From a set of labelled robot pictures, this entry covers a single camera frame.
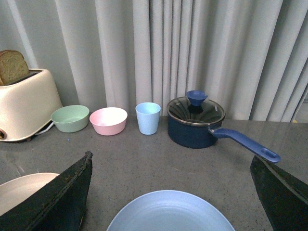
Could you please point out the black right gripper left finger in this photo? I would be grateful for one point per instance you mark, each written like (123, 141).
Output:
(58, 206)

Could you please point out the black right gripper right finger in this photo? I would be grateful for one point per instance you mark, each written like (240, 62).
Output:
(283, 196)

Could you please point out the light blue plate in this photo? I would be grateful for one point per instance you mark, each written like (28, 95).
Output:
(169, 210)

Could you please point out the beige plate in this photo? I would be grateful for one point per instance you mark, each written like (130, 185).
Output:
(17, 190)

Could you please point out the green bowl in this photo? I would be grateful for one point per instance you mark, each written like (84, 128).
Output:
(71, 118)

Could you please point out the pink bowl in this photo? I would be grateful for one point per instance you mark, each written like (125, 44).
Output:
(109, 121)

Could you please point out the cream toaster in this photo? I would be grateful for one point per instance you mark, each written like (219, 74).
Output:
(26, 106)

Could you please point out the dark blue saucepan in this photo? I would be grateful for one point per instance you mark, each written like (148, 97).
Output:
(202, 135)

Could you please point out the glass pot lid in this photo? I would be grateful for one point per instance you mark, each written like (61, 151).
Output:
(195, 109)

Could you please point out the light blue cup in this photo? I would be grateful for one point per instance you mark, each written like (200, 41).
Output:
(148, 117)

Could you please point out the grey curtain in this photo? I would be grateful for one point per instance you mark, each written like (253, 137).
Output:
(250, 56)

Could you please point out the brown bread slice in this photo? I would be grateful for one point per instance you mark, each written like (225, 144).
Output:
(12, 67)

